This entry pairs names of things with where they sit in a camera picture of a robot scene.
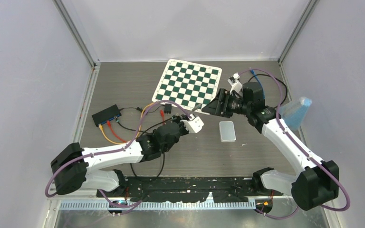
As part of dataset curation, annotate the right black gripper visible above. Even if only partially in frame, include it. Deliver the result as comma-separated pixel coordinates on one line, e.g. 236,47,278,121
202,88,251,119

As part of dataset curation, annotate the red ethernet cable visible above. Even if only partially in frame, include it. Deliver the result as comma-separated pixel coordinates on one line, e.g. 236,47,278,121
106,109,166,143

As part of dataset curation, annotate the white router box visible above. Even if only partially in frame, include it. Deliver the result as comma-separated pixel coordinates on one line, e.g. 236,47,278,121
219,121,236,143

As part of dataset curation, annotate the long black ethernet cable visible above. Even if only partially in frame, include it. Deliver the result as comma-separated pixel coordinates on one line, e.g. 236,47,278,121
115,115,174,181

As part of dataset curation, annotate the blue ethernet cable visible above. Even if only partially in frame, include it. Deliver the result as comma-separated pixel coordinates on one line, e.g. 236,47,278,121
250,69,266,100

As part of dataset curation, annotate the black network switch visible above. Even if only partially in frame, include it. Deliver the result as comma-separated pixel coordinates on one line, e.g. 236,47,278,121
92,104,121,127

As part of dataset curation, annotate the yellow ethernet cable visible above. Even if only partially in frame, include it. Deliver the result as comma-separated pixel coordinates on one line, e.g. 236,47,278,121
98,102,156,145

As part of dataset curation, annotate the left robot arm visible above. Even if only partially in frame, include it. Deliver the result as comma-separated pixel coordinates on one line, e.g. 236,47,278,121
45,115,203,197

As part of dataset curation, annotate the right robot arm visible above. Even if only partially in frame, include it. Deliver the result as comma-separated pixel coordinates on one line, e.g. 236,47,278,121
202,82,339,210

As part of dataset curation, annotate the green white chessboard mat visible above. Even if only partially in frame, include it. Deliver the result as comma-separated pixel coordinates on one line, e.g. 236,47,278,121
152,59,222,110

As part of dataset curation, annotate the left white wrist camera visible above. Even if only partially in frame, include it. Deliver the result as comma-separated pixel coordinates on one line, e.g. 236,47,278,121
182,114,204,133

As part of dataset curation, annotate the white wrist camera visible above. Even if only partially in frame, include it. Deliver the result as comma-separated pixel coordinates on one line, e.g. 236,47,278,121
182,114,204,133
228,73,242,95

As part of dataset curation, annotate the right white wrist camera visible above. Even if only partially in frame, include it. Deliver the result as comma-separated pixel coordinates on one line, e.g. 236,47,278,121
228,73,242,95

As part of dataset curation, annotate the black looped ethernet cable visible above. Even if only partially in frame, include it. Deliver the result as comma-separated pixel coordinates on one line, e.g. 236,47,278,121
249,74,288,108

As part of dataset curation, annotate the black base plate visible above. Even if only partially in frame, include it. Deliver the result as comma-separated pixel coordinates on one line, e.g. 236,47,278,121
105,176,281,203

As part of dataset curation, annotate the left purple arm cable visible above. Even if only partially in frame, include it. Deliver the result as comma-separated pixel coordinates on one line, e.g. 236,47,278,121
45,100,196,215

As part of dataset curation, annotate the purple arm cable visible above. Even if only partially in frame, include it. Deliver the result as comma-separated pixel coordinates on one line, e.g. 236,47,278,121
237,68,351,212
45,100,196,215

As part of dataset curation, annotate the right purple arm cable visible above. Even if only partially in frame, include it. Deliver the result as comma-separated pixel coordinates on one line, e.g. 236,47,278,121
237,68,351,212

